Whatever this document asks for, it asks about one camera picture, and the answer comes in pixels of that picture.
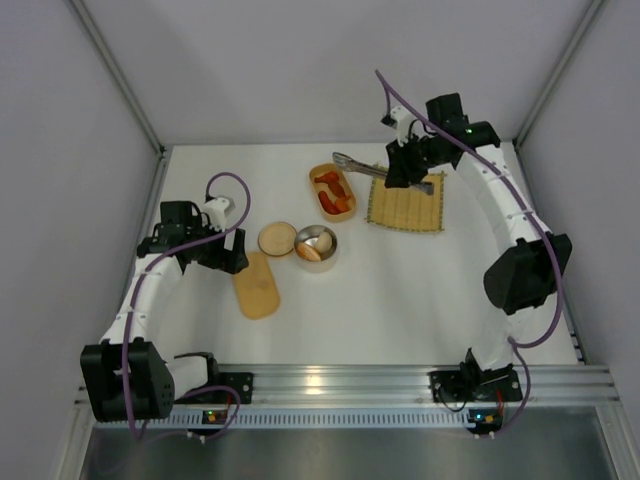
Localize orange oval box lid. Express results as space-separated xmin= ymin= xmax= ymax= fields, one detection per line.
xmin=232 ymin=251 xmax=280 ymax=320

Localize round wooden lid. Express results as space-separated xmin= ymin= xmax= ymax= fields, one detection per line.
xmin=257 ymin=222 xmax=297 ymax=258

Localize metal food tongs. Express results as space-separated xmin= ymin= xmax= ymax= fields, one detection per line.
xmin=332 ymin=152 xmax=435 ymax=195

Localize sesame bread bun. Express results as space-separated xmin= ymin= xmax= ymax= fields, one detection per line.
xmin=296 ymin=242 xmax=322 ymax=262

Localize red meat slice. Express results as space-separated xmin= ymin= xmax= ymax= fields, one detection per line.
xmin=327 ymin=182 xmax=347 ymax=198

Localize orange chicken wing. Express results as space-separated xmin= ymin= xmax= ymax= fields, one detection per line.
xmin=334 ymin=196 xmax=351 ymax=213

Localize red chicken drumstick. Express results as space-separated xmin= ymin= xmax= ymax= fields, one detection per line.
xmin=314 ymin=170 xmax=340 ymax=184

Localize orange oval lunch box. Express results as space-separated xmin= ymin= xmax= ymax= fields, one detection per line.
xmin=309 ymin=163 xmax=357 ymax=223

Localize red sausage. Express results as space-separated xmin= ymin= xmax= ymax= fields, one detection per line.
xmin=318 ymin=191 xmax=340 ymax=215

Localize white steamed bun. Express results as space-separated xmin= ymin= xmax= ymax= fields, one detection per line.
xmin=314 ymin=231 xmax=333 ymax=254

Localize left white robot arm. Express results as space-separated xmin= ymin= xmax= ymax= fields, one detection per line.
xmin=80 ymin=196 xmax=249 ymax=423

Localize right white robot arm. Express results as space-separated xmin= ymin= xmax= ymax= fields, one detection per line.
xmin=382 ymin=93 xmax=572 ymax=392

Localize bamboo mat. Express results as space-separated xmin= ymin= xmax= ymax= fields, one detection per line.
xmin=366 ymin=172 xmax=446 ymax=233

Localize round steel bowl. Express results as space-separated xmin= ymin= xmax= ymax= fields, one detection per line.
xmin=294 ymin=225 xmax=339 ymax=274

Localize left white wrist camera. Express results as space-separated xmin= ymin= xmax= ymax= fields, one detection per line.
xmin=202 ymin=196 xmax=235 ymax=232

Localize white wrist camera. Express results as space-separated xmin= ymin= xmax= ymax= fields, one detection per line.
xmin=381 ymin=105 xmax=416 ymax=147
xmin=202 ymin=196 xmax=235 ymax=232

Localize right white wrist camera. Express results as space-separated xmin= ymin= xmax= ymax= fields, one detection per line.
xmin=381 ymin=105 xmax=416 ymax=147

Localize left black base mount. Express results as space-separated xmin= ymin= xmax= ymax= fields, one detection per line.
xmin=213 ymin=371 xmax=254 ymax=405

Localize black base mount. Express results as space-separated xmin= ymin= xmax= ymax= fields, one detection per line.
xmin=429 ymin=369 xmax=523 ymax=404
xmin=213 ymin=371 xmax=254 ymax=405

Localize aluminium rail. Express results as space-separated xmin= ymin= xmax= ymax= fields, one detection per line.
xmin=74 ymin=363 xmax=619 ymax=406

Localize perforated cable tray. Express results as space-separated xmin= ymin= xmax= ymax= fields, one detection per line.
xmin=175 ymin=407 xmax=504 ymax=431

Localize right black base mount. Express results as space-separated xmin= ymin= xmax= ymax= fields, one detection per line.
xmin=429 ymin=369 xmax=523 ymax=404

